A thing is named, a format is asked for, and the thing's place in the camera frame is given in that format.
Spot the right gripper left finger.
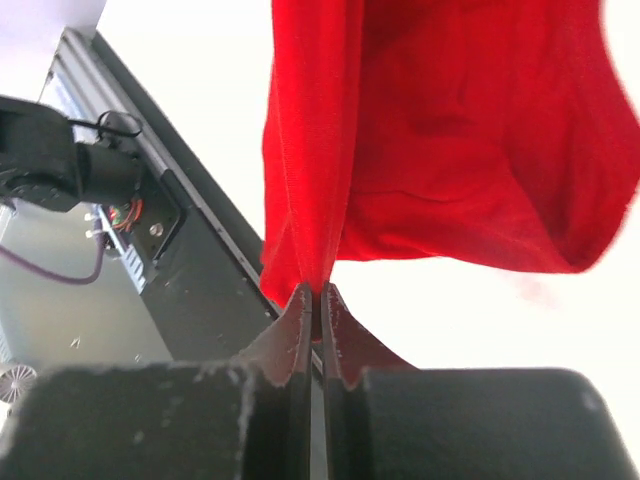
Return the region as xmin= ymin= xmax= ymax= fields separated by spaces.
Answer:
xmin=1 ymin=285 xmax=312 ymax=479

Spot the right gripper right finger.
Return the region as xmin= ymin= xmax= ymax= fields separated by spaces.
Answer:
xmin=320 ymin=284 xmax=639 ymax=479

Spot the red t-shirt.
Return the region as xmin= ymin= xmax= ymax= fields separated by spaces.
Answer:
xmin=259 ymin=0 xmax=640 ymax=307

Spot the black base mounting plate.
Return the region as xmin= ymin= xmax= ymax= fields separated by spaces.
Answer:
xmin=90 ymin=34 xmax=282 ymax=362

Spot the right white cable duct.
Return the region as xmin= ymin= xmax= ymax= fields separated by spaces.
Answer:
xmin=94 ymin=206 xmax=147 ymax=295

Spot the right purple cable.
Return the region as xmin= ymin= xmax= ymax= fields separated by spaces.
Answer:
xmin=0 ymin=234 xmax=107 ymax=286

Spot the aluminium front rail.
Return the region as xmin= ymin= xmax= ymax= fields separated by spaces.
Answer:
xmin=47 ymin=27 xmax=281 ymax=321

